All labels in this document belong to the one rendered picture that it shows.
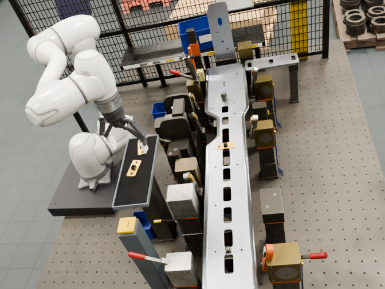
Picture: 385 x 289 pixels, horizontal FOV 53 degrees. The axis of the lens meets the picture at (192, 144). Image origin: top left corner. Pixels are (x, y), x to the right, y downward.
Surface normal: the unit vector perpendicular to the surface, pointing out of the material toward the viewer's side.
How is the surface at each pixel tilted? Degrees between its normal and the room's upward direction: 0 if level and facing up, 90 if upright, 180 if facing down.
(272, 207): 0
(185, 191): 0
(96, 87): 89
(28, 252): 0
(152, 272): 90
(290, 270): 90
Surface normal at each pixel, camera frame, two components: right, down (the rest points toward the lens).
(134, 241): -0.04, 0.70
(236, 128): -0.22, -0.70
